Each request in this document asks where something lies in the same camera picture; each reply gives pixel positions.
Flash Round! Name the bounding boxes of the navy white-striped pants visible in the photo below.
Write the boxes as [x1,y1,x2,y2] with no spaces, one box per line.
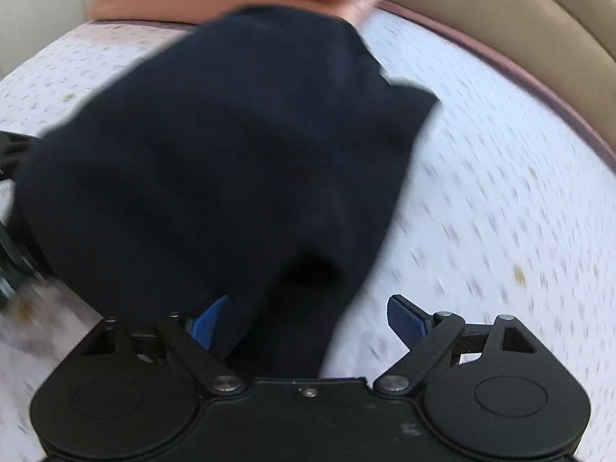
[10,5,442,379]

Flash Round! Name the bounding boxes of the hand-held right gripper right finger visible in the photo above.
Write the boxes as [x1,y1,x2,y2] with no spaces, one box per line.
[373,294,538,394]

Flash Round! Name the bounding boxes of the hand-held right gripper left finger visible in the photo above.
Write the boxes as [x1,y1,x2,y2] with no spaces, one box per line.
[81,295,245,394]

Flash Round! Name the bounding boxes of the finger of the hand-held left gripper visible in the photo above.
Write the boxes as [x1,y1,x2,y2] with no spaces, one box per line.
[0,130,40,180]

